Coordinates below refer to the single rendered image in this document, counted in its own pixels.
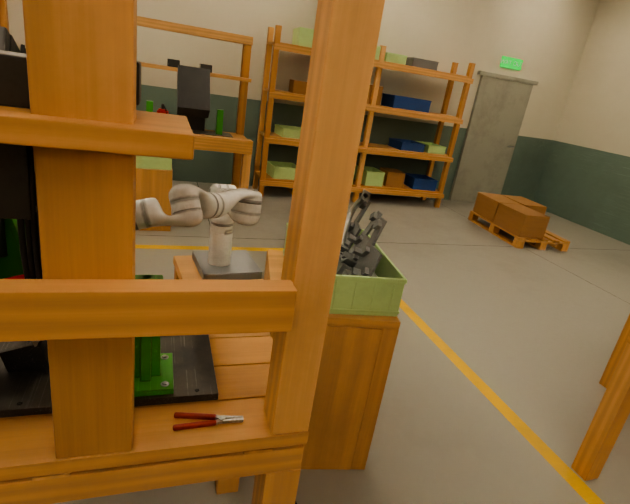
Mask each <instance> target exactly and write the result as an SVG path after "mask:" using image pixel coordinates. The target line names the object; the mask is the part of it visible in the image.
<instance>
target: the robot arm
mask: <svg viewBox="0 0 630 504"><path fill-rule="evenodd" d="M169 201H170V205H171V209H172V213H173V216H169V215H166V214H165V213H164V212H163V210H162V208H161V206H160V204H159V202H158V200H157V199H156V198H145V199H140V200H136V223H135V231H136V230H141V229H146V228H151V227H156V226H179V227H194V226H197V225H198V224H200V223H201V222H202V220H203V219H210V218H211V223H210V238H209V252H208V263H209V264H211V265H213V266H219V267H222V266H227V265H229V264H230V261H231V250H232V238H233V226H234V221H235V222H237V223H239V224H242V225H246V226H248V225H254V224H256V223H257V222H258V221H259V219H260V215H261V207H262V194H261V193H260V192H259V191H256V190H253V189H247V188H238V189H237V188H236V186H235V185H229V184H213V185H212V186H211V187H210V188H209V191H208V192H206V191H204V190H202V189H200V188H199V187H196V186H194V185H191V184H178V185H175V186H174V187H172V188H171V190H170V191H169Z"/></svg>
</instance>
